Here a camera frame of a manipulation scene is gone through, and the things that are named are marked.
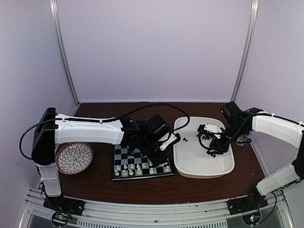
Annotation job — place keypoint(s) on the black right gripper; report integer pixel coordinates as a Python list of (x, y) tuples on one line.
[(221, 147)]

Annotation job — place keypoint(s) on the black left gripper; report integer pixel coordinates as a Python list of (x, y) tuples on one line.
[(163, 159)]

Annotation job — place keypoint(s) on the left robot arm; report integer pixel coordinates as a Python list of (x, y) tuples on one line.
[(150, 137)]

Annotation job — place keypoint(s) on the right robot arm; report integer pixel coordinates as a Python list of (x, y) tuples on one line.
[(241, 123)]

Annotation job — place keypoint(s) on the right circuit board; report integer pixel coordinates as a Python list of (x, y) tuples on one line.
[(251, 219)]

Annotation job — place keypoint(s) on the circuit board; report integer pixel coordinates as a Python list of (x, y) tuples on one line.
[(251, 219), (60, 219)]

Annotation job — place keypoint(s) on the left circuit board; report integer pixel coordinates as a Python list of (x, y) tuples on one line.
[(60, 219)]

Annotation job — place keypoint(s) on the clear plastic cup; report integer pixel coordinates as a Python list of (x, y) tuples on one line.
[(243, 139)]

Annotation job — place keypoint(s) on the white plastic tub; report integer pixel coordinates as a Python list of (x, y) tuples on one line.
[(191, 159)]

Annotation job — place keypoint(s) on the black white chessboard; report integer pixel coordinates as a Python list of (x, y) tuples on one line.
[(123, 155)]

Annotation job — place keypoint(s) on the patterned ceramic plate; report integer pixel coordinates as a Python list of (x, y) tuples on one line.
[(74, 158)]

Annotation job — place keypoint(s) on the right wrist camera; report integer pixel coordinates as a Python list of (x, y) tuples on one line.
[(208, 131)]

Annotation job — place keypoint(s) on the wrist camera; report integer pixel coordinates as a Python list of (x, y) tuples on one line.
[(208, 131), (168, 139)]

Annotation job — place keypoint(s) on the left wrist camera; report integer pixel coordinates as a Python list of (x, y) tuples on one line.
[(168, 139)]

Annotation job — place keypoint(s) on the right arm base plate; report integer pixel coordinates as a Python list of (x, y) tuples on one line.
[(242, 205)]

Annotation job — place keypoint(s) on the aluminium front rail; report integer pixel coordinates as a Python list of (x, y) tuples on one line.
[(212, 214)]

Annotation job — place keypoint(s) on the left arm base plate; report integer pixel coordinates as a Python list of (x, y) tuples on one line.
[(65, 205)]

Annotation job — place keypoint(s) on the right aluminium frame post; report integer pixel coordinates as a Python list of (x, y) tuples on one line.
[(251, 27)]

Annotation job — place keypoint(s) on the aluminium frame post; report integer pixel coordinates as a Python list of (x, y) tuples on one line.
[(62, 52), (251, 27)]

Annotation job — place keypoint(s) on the left aluminium frame post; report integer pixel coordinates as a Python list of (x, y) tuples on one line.
[(62, 52)]

